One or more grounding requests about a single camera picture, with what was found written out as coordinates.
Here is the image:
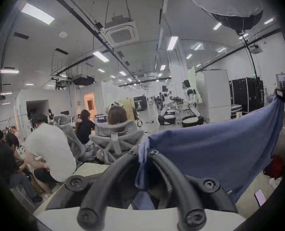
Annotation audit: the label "tall white cabinet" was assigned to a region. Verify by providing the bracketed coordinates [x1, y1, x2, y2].
[195, 68, 232, 124]

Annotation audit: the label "black flight cases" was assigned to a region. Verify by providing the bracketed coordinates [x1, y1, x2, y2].
[229, 77, 265, 118]

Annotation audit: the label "dark blue shirt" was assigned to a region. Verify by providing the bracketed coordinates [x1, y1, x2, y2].
[135, 96, 285, 210]

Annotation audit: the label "bed with beige sheet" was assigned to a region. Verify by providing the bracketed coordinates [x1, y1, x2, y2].
[34, 163, 283, 217]

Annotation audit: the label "studio softbox lamp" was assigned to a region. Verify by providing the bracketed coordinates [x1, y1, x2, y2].
[189, 0, 264, 79]

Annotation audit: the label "phone with pale screen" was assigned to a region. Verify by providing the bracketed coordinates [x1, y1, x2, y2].
[254, 189, 267, 207]

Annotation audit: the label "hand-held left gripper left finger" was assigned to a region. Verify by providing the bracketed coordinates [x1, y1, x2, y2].
[46, 149, 148, 229]

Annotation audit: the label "white humanoid robot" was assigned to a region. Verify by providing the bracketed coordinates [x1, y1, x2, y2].
[158, 85, 177, 125]
[181, 79, 205, 127]

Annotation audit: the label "red bag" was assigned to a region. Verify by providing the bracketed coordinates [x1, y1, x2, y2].
[263, 155, 285, 180]

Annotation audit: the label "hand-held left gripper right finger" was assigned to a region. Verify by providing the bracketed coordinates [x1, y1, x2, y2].
[146, 149, 238, 229]

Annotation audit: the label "grey mesh office chair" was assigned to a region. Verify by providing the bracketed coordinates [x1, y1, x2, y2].
[53, 115, 97, 163]
[89, 119, 144, 164]

